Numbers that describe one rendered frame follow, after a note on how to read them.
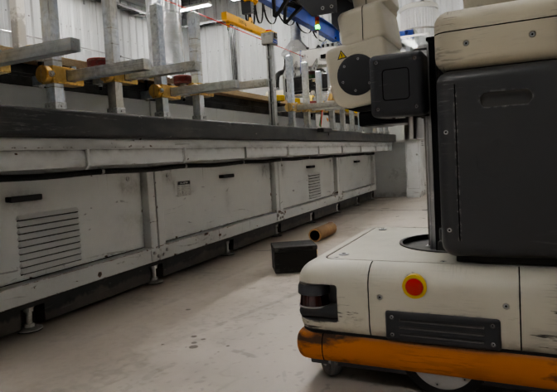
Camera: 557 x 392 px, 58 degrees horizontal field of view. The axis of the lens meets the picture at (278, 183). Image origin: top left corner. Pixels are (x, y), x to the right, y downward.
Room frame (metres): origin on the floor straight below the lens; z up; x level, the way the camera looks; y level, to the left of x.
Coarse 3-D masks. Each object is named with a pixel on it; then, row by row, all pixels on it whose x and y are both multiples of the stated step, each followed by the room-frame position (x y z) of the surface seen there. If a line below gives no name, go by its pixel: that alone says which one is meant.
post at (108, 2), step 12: (108, 0) 1.72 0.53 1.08; (108, 12) 1.72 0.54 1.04; (108, 24) 1.72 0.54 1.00; (108, 36) 1.72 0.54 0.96; (108, 48) 1.72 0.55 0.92; (108, 60) 1.72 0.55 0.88; (108, 84) 1.73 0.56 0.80; (120, 84) 1.74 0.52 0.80; (108, 96) 1.73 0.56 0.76; (120, 96) 1.73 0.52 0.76
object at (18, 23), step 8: (16, 0) 2.50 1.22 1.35; (16, 8) 2.50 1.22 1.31; (16, 16) 2.50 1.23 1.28; (24, 16) 2.54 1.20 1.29; (16, 24) 2.50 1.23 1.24; (24, 24) 2.53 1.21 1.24; (16, 32) 2.50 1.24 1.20; (24, 32) 2.53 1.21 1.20; (16, 40) 2.51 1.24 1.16; (24, 40) 2.53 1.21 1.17
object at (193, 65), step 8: (176, 64) 1.66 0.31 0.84; (184, 64) 1.64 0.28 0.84; (192, 64) 1.63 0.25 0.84; (200, 64) 1.65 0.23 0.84; (144, 72) 1.71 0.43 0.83; (152, 72) 1.70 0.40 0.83; (160, 72) 1.69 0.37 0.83; (168, 72) 1.67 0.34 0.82; (176, 72) 1.66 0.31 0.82; (184, 72) 1.67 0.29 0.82; (96, 80) 1.80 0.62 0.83
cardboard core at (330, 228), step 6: (330, 222) 3.30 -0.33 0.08; (318, 228) 3.08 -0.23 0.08; (324, 228) 3.13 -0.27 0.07; (330, 228) 3.20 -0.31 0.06; (336, 228) 3.29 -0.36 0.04; (312, 234) 3.11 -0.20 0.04; (318, 234) 3.19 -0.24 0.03; (324, 234) 3.09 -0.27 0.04; (330, 234) 3.20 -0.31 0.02; (312, 240) 3.06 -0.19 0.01; (318, 240) 3.04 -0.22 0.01
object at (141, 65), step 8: (112, 64) 1.45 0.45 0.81; (120, 64) 1.43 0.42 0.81; (128, 64) 1.42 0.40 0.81; (136, 64) 1.41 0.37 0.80; (144, 64) 1.40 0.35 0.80; (72, 72) 1.51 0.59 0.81; (80, 72) 1.50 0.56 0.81; (88, 72) 1.49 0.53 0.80; (96, 72) 1.47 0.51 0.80; (104, 72) 1.46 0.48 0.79; (112, 72) 1.45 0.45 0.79; (120, 72) 1.44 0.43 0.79; (128, 72) 1.44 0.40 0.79; (136, 72) 1.45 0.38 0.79; (32, 80) 1.58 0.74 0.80; (72, 80) 1.53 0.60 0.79; (80, 80) 1.54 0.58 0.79; (40, 88) 1.58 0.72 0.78
